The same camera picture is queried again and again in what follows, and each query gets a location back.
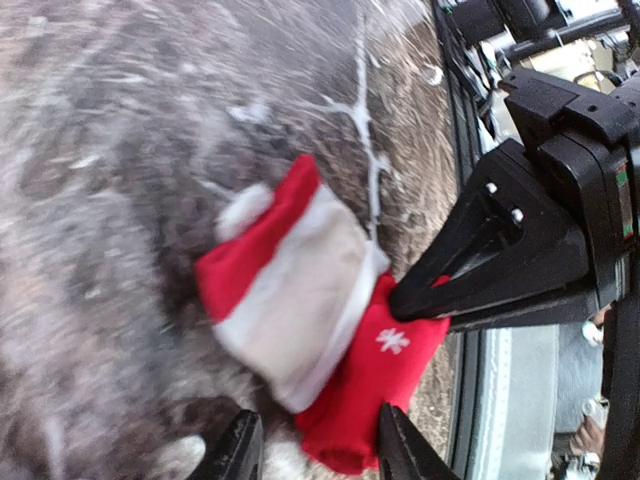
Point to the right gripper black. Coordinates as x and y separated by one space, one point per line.
507 245

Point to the white slotted cable duct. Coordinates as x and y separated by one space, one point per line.
497 396

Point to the left gripper white black left finger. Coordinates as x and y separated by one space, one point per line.
238 454

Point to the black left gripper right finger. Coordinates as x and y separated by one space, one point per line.
404 454

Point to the operator hand with controller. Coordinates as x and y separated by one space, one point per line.
589 438

